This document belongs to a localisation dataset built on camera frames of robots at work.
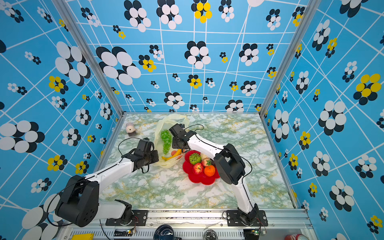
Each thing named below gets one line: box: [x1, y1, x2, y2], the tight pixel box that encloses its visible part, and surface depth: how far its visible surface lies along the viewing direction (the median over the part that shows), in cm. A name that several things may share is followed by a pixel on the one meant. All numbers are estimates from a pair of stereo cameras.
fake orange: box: [204, 165, 216, 177], surface depth 87 cm
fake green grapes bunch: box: [160, 129, 172, 155], surface depth 101 cm
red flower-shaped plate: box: [182, 150, 220, 185], surface depth 87 cm
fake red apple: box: [193, 162, 203, 175], surface depth 86 cm
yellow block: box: [71, 233, 95, 240], surface depth 70 cm
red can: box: [284, 234, 309, 240], surface depth 61 cm
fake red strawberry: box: [201, 157, 212, 167], surface depth 86 cm
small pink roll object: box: [125, 122, 137, 137], surface depth 104 cm
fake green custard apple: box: [189, 153, 202, 165], surface depth 90 cm
